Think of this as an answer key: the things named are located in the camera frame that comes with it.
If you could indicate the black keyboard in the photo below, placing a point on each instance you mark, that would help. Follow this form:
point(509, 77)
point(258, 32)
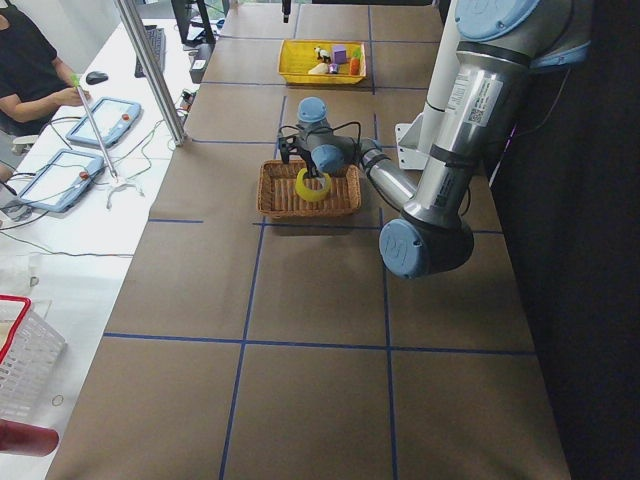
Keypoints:
point(157, 41)

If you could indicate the aluminium frame post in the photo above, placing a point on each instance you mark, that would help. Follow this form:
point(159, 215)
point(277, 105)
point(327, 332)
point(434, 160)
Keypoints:
point(137, 35)

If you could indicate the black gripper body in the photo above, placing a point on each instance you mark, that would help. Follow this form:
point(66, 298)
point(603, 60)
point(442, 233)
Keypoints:
point(313, 170)

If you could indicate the yellow woven basket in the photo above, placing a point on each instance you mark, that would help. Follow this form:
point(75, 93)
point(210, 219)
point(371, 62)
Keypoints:
point(297, 57)

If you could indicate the long metal rod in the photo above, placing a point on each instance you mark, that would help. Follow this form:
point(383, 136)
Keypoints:
point(115, 179)

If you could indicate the toy carrot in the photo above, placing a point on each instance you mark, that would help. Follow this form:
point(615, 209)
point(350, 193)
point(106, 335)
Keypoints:
point(355, 62)

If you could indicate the purple foam block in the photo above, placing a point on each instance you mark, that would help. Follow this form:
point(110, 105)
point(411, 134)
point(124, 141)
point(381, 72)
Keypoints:
point(339, 54)

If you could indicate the yellow tape roll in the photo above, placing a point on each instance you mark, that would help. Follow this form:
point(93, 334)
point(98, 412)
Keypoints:
point(312, 195)

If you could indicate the lower teach pendant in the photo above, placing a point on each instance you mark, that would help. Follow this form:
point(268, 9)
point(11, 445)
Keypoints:
point(58, 185)

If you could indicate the seated person black shirt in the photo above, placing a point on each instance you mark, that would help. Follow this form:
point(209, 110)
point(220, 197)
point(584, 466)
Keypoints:
point(35, 82)

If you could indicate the black computer mouse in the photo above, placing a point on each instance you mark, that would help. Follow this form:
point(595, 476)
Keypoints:
point(96, 77)

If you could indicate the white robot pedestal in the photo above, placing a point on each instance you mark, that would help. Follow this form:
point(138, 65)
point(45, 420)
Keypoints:
point(413, 141)

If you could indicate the upper teach pendant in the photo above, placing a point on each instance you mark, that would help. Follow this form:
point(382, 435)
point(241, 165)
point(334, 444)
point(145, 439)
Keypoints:
point(113, 117)

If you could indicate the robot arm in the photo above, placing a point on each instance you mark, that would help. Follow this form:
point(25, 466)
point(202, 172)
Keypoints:
point(487, 52)

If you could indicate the red cylinder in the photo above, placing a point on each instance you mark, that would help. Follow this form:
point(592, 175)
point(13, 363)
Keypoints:
point(27, 440)

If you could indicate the white plastic crate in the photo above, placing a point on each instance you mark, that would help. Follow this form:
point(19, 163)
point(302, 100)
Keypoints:
point(30, 348)

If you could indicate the toy panda figure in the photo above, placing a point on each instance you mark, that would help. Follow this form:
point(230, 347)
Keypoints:
point(322, 55)

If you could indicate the black box with label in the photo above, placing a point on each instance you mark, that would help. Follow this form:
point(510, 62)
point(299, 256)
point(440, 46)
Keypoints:
point(200, 58)

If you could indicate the brown wicker basket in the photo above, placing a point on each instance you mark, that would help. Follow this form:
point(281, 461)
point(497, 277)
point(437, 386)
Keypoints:
point(276, 196)

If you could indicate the teach pendant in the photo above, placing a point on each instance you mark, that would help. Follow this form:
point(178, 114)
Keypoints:
point(58, 185)
point(113, 117)

